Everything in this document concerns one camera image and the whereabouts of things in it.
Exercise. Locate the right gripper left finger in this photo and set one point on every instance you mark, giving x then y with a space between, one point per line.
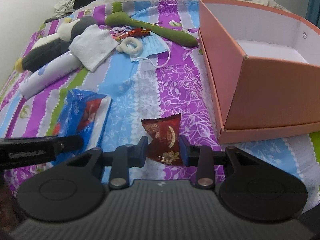
124 158

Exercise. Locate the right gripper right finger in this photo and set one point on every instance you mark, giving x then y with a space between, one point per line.
200 157

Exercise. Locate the dark red snack packet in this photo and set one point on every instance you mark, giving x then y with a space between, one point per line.
164 133

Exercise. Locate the blue tissue pack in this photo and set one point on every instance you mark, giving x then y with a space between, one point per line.
84 114

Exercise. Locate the white cylindrical bottle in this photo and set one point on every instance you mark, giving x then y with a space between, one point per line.
49 74

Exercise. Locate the colourful striped bedsheet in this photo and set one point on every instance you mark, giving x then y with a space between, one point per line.
179 87

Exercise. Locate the white fluffy hair scrunchie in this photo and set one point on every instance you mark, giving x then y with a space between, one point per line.
130 46

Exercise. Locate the penguin plush toy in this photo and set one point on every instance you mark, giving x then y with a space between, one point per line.
48 48

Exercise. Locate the pink cardboard box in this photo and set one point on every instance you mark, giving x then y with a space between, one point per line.
263 70

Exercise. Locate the white folded tissue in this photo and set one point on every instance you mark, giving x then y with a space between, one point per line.
93 47

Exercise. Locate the blue face mask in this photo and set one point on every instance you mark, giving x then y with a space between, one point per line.
152 45

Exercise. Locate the red candy wrapper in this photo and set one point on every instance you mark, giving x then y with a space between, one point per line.
127 32

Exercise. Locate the green plush stick toy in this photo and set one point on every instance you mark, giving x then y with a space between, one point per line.
179 37

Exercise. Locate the white crumpled cloth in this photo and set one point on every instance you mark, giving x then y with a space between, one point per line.
63 8

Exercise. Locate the blue curtain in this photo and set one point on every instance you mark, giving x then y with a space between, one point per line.
313 12

